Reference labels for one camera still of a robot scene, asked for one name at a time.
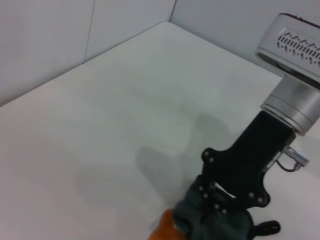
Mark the right arm cable with connector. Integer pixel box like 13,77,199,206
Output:
275,145,311,174

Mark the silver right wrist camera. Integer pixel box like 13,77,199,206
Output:
254,12,320,84

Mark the dark blue rag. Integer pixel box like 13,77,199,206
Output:
172,174,281,240

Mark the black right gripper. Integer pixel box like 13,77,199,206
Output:
198,109,296,221

